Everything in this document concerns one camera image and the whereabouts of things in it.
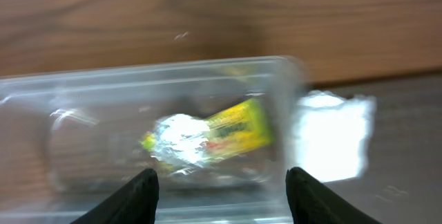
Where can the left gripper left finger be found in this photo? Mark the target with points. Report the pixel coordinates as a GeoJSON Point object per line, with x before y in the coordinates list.
{"type": "Point", "coordinates": [135, 202]}

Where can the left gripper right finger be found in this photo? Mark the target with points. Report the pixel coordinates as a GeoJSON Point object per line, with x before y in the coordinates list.
{"type": "Point", "coordinates": [312, 202]}

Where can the white tissue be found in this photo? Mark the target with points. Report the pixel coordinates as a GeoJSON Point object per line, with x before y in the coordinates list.
{"type": "Point", "coordinates": [332, 135]}

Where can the yellow green snack wrapper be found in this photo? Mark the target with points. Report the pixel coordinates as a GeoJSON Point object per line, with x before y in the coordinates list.
{"type": "Point", "coordinates": [238, 129]}

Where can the brown serving tray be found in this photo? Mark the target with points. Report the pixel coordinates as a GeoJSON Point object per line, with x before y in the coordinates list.
{"type": "Point", "coordinates": [402, 182]}

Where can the clear plastic bin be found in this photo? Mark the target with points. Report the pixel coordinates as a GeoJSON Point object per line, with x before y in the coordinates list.
{"type": "Point", "coordinates": [70, 140]}

